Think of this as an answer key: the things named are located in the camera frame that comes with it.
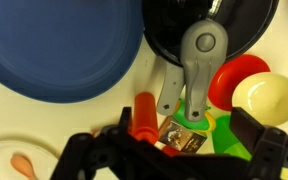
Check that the small red toy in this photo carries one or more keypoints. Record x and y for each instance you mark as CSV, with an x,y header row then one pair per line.
x,y
170,150

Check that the red ketchup bottle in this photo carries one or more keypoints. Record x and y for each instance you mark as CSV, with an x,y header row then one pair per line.
x,y
145,116

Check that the small brown box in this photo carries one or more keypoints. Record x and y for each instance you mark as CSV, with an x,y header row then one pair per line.
x,y
182,136

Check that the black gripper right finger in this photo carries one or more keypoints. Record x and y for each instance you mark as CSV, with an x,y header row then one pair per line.
x,y
280,156

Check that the black frying pan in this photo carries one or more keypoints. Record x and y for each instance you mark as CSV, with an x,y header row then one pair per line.
x,y
170,26

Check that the cream bowl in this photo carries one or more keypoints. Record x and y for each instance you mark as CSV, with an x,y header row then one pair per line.
x,y
267,98

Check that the red bowl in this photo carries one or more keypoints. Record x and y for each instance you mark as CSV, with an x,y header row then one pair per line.
x,y
227,83

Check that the green cup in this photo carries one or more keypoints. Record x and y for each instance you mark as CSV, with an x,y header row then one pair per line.
x,y
225,136

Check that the green yellow toy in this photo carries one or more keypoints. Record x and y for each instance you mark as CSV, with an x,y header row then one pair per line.
x,y
184,118

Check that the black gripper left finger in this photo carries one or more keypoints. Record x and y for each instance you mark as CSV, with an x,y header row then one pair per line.
x,y
84,156

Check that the blue plate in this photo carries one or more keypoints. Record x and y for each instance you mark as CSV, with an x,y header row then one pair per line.
x,y
57,46

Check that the white plate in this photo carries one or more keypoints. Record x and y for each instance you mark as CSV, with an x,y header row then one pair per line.
x,y
0,160

